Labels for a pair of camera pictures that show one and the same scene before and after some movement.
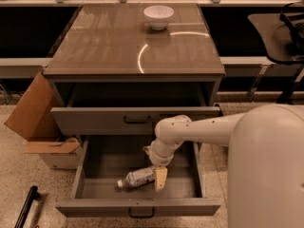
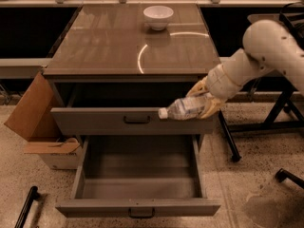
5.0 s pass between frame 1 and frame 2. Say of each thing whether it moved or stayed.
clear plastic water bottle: moved
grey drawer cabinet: stayed
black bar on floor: stayed
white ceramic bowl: stayed
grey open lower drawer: stayed
